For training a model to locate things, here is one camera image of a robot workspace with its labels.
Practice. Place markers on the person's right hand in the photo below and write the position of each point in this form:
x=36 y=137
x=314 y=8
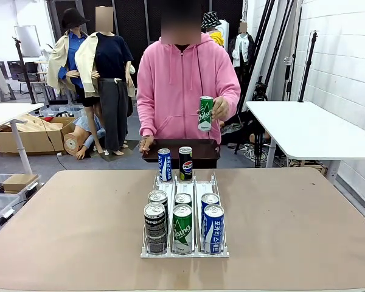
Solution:
x=146 y=145

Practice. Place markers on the person's left hand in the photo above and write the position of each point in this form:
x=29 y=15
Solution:
x=220 y=109

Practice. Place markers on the green Chilsung cider can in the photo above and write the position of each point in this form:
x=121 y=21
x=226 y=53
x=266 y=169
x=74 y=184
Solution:
x=183 y=199
x=205 y=114
x=182 y=231

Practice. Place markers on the dark brown serving tray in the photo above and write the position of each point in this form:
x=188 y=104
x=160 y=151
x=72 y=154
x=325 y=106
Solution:
x=200 y=149

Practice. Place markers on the black Pepsi can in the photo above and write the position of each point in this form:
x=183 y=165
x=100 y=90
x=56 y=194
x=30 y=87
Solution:
x=158 y=196
x=185 y=164
x=154 y=231

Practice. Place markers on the person's left forearm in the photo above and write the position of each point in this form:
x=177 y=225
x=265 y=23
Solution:
x=232 y=100

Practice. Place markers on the person's right forearm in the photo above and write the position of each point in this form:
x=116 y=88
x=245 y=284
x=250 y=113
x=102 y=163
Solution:
x=147 y=118

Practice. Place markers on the person in pink hoodie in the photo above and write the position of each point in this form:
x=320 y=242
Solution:
x=176 y=91

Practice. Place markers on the blue Pocari Sweat can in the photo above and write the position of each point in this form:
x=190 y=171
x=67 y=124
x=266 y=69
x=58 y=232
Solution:
x=165 y=165
x=213 y=231
x=210 y=198

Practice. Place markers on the white can dispenser rack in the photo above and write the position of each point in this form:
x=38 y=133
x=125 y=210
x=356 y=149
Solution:
x=184 y=187

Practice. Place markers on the mannequin white and black jacket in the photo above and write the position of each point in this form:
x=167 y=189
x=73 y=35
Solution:
x=242 y=48

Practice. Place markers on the mannequin navy top cream jacket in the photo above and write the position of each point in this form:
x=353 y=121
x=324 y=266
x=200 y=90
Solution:
x=109 y=91

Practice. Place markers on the mannequin torso blue sleeve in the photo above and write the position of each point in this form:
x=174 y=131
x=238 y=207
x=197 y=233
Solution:
x=79 y=137

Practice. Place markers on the black leaning poles bundle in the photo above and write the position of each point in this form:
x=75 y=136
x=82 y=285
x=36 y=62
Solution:
x=269 y=45

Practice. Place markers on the mannequin yellow hoodie bucket hat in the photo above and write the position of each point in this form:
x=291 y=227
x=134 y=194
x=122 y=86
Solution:
x=214 y=29

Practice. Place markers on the large white side table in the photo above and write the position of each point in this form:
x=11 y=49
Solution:
x=310 y=130

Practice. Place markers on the black light stand pole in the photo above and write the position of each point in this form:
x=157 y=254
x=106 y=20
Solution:
x=307 y=67

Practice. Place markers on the mannequin blue shirt black hat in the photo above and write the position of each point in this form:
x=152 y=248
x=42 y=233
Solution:
x=67 y=61

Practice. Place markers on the large open cardboard box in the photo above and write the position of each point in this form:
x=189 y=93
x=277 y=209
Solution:
x=27 y=138

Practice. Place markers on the clear bin under cardboard box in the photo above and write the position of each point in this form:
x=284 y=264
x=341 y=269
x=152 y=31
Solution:
x=33 y=190

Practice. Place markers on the small flat cardboard box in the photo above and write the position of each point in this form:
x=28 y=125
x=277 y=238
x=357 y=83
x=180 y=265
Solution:
x=19 y=182

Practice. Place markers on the white desk with single leg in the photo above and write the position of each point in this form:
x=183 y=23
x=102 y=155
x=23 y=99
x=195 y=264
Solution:
x=9 y=114

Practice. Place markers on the black tripod stand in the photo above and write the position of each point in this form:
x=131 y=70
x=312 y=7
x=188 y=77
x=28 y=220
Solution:
x=24 y=70

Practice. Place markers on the white board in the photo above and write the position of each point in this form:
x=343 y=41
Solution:
x=27 y=41

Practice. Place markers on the black camera tripod head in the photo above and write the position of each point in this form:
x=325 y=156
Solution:
x=259 y=89

